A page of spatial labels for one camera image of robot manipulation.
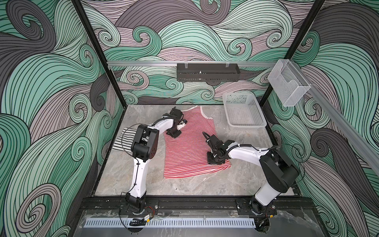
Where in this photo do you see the red white striped tank top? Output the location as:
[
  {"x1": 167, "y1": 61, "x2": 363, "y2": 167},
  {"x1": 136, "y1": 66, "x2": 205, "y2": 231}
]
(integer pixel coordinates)
[{"x1": 163, "y1": 106, "x2": 232, "y2": 179}]

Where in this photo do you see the white plastic laundry basket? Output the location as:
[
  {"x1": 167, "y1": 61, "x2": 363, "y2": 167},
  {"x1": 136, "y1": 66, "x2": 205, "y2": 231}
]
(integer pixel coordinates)
[{"x1": 222, "y1": 91, "x2": 267, "y2": 129}]

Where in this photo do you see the black white striped tank top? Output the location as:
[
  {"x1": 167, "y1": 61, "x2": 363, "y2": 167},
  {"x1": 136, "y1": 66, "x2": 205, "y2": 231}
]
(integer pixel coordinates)
[{"x1": 112, "y1": 128, "x2": 136, "y2": 153}]

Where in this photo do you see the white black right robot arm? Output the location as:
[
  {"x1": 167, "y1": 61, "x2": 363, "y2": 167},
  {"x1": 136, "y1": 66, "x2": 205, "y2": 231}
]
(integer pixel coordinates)
[{"x1": 202, "y1": 132, "x2": 300, "y2": 215}]

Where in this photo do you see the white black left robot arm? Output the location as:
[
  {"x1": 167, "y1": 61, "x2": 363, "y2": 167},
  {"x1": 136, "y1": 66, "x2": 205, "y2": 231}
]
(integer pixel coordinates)
[{"x1": 125, "y1": 107, "x2": 187, "y2": 212}]

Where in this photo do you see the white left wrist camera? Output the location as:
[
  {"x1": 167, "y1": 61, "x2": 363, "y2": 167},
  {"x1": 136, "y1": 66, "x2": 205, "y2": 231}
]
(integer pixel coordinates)
[{"x1": 177, "y1": 119, "x2": 188, "y2": 130}]

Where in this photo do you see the black wall shelf tray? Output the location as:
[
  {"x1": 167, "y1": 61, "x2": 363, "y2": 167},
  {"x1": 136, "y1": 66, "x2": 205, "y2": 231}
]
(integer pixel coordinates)
[{"x1": 176, "y1": 63, "x2": 241, "y2": 85}]

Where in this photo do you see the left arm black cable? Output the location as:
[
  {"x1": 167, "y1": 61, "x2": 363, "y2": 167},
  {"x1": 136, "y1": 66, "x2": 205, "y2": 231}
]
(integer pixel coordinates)
[{"x1": 118, "y1": 122, "x2": 143, "y2": 232}]

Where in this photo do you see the aluminium rail back wall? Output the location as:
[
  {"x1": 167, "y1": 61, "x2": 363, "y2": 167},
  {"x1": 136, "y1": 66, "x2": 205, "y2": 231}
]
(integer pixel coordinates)
[{"x1": 107, "y1": 60, "x2": 276, "y2": 68}]

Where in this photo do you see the aluminium rail wall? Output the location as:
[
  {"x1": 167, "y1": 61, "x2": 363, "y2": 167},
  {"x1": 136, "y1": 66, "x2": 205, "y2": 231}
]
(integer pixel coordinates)
[
  {"x1": 294, "y1": 64, "x2": 379, "y2": 173},
  {"x1": 107, "y1": 60, "x2": 276, "y2": 68}
]

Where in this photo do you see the clear plastic wall bin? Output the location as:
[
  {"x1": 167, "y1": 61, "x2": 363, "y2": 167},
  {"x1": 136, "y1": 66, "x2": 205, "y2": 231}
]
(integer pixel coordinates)
[{"x1": 268, "y1": 59, "x2": 311, "y2": 107}]

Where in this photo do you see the black frame post left rear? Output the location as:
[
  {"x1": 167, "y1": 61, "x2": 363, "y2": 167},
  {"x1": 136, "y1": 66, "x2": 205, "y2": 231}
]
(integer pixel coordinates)
[{"x1": 71, "y1": 0, "x2": 127, "y2": 110}]

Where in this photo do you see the black frame post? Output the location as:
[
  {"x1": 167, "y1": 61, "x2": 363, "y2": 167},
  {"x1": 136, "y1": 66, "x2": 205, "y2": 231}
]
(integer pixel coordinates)
[
  {"x1": 71, "y1": 0, "x2": 127, "y2": 110},
  {"x1": 260, "y1": 1, "x2": 325, "y2": 107}
]

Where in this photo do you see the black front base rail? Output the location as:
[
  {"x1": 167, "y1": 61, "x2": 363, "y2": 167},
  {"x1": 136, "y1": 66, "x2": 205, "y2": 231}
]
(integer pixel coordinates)
[{"x1": 80, "y1": 196, "x2": 315, "y2": 217}]

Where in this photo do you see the white slotted cable duct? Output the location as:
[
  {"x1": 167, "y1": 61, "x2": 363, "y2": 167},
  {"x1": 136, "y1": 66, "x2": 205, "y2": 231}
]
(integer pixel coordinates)
[{"x1": 83, "y1": 217, "x2": 256, "y2": 228}]

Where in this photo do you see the aluminium rail right wall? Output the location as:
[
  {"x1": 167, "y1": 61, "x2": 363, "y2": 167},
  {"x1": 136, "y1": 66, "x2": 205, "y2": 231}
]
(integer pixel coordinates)
[{"x1": 294, "y1": 64, "x2": 379, "y2": 173}]

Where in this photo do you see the black frame post right rear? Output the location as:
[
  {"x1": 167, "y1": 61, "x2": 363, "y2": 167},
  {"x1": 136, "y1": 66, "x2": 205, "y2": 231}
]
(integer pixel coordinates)
[{"x1": 260, "y1": 1, "x2": 325, "y2": 107}]

